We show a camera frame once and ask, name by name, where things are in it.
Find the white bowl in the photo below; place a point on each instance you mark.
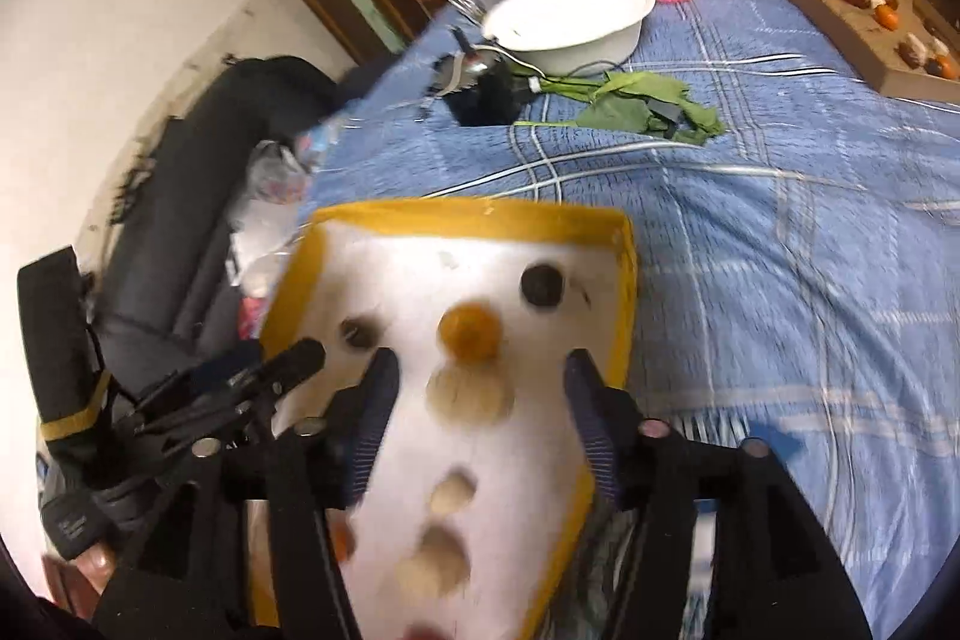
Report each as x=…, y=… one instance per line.
x=570, y=14

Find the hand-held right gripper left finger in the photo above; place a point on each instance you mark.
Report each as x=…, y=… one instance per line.
x=371, y=415

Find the black chair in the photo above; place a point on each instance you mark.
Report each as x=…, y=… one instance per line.
x=195, y=160

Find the person's left hand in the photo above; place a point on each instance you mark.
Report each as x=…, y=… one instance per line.
x=97, y=561

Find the green leafy vegetable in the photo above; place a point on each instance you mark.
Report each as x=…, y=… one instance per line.
x=637, y=108

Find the cream faceted chunk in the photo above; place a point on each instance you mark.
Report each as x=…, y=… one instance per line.
x=433, y=561
x=452, y=494

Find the blue printed blanket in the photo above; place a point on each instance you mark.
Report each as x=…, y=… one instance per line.
x=750, y=235

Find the white foam tray yellow tape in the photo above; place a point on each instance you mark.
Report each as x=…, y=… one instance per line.
x=525, y=460

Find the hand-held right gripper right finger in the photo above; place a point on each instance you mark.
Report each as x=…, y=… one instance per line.
x=592, y=415

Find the orange mandarin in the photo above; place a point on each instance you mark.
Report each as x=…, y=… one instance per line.
x=345, y=541
x=471, y=332
x=937, y=66
x=886, y=16

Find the black power adapter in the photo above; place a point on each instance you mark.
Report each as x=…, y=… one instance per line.
x=491, y=100

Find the large tan faceted chunk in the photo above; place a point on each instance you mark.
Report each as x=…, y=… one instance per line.
x=469, y=394

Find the cardboard box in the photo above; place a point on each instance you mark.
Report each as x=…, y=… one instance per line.
x=832, y=21

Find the clear plastic bag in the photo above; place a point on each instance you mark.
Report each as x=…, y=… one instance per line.
x=270, y=212

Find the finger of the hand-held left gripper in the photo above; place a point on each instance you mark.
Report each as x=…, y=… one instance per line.
x=289, y=366
x=225, y=364

